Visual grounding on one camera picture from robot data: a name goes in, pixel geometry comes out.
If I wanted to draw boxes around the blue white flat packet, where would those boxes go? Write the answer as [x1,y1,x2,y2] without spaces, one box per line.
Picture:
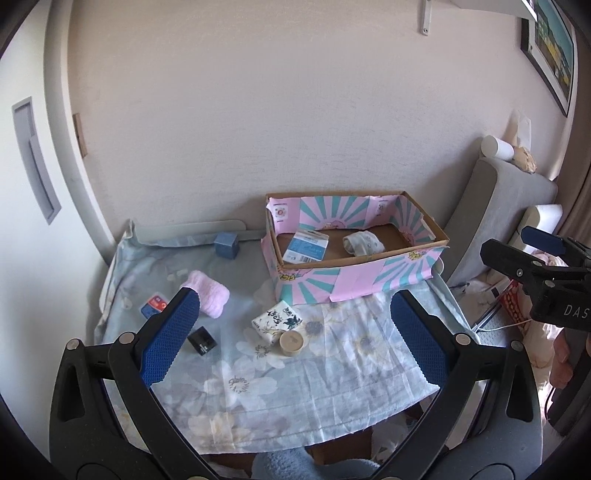
[283,229,329,265]

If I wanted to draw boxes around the grey recessed door handle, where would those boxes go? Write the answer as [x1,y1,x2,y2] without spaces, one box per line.
[11,97,62,226]

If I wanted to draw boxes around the grey cushion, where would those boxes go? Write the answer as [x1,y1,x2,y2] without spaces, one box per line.
[445,157,559,289]

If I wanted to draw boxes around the blue fluffy cloth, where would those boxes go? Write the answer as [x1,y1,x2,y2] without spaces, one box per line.
[252,445,384,480]

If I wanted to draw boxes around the white laptop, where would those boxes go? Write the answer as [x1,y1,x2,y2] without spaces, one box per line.
[470,311,505,344]

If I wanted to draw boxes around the framed picture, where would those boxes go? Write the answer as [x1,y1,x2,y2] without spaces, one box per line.
[521,0,578,116]

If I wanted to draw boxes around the white black printed tissue pack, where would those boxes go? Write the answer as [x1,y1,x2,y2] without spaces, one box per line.
[250,300,304,344]

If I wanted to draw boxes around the person's right hand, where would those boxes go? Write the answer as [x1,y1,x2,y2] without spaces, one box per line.
[549,330,578,389]

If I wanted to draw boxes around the white pillow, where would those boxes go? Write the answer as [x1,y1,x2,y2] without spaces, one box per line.
[508,204,564,254]

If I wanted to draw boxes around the rolled white grey socks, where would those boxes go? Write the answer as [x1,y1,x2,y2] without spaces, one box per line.
[342,231,385,256]

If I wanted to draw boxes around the white cable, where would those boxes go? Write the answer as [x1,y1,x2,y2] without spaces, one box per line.
[471,318,532,334]

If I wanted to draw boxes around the beige round jar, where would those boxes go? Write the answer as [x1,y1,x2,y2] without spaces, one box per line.
[278,330,306,357]

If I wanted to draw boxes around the white paper on wall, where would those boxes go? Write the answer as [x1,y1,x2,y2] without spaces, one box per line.
[508,111,532,148]

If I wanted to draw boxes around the beige crumpled item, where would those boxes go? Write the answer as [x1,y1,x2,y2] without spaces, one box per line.
[512,145,539,174]

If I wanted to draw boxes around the white cup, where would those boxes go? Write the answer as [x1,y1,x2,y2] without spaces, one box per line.
[480,135,515,161]

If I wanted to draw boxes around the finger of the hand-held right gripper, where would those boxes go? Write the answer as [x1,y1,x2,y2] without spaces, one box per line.
[479,238,561,296]
[521,225,591,265]

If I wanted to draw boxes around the white wall shelf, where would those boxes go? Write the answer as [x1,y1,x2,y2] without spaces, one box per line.
[434,0,539,21]

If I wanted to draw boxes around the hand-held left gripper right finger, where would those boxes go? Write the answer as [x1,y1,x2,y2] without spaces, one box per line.
[379,290,542,468]

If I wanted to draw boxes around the light blue floral bedsheet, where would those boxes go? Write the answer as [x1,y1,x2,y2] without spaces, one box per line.
[95,222,472,455]

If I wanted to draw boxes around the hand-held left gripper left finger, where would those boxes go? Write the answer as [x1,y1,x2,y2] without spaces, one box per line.
[48,287,206,468]

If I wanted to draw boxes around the pink blanket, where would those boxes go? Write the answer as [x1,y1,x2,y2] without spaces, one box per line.
[517,318,565,370]

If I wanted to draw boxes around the black cosmetic jar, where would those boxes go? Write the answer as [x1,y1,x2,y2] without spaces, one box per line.
[187,326,218,356]

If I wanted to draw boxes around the brown wall plate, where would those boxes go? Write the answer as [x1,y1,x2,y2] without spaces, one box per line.
[73,113,88,160]

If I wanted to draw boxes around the pink teal papered cardboard box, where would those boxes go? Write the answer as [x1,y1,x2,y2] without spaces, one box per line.
[261,190,450,305]

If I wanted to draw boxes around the small blue cube box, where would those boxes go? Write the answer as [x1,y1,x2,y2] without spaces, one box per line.
[213,232,239,259]

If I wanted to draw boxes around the red patterned packet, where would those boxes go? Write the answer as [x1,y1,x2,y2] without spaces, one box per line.
[499,281,528,324]

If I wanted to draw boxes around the beige curtain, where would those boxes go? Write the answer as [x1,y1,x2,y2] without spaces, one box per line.
[551,129,591,243]

